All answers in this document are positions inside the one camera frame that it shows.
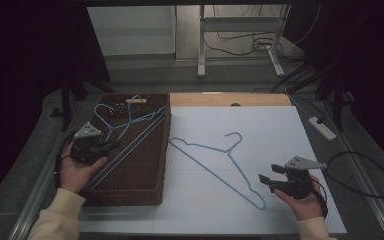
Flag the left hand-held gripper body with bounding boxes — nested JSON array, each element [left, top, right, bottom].
[[70, 121, 110, 165]]

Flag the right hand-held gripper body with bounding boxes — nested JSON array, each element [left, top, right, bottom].
[[272, 155, 328, 201]]

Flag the brown woven basket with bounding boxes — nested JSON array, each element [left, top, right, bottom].
[[79, 93, 173, 207]]

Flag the person's right hand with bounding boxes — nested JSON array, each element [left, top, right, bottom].
[[273, 176, 325, 222]]

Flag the person's left hand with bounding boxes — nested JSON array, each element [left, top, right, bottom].
[[58, 141, 109, 195]]

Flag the black metal stand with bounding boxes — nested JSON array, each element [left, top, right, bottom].
[[50, 59, 116, 133], [315, 64, 356, 133]]

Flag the white power strip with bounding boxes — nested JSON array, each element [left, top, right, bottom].
[[308, 116, 338, 141]]

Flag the white table mat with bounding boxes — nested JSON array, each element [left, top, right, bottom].
[[79, 105, 348, 234]]

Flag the dark curtain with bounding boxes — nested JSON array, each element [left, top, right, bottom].
[[283, 0, 384, 168], [0, 0, 112, 214]]

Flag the white cabinet panel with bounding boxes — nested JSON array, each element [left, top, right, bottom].
[[87, 5, 176, 56]]

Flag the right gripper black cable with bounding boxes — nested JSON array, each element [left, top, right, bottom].
[[311, 178, 330, 220]]

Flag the white power cable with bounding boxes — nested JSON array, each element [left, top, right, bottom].
[[284, 87, 315, 120]]

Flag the black tangled cables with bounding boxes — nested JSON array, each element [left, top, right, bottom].
[[203, 4, 303, 64]]

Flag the white desk frame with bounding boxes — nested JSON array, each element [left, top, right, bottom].
[[197, 3, 293, 79]]

